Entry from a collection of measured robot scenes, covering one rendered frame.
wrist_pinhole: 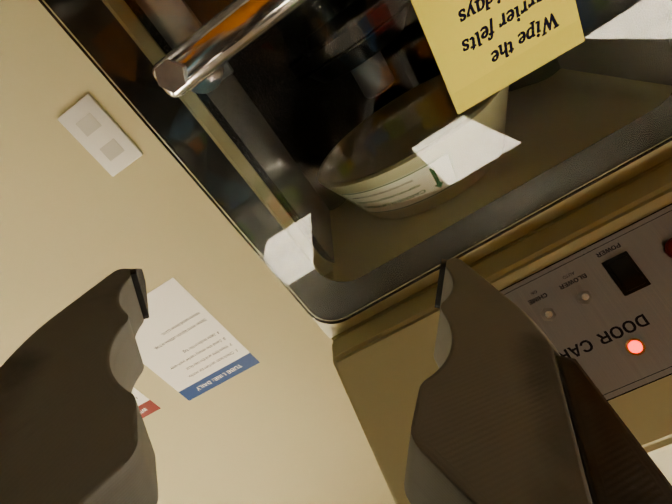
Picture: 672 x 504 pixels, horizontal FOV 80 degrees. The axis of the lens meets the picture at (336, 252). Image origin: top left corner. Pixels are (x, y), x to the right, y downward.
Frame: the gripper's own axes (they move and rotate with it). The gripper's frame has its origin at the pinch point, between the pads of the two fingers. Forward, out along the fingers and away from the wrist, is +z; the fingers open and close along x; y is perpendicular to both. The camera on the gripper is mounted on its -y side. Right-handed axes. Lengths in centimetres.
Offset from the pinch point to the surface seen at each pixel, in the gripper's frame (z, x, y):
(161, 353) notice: 58, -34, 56
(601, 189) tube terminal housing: 14.7, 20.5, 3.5
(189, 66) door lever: 8.2, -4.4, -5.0
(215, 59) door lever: 8.2, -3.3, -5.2
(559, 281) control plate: 10.6, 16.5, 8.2
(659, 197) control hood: 12.0, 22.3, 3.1
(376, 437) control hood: 7.8, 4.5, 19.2
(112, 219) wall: 58, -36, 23
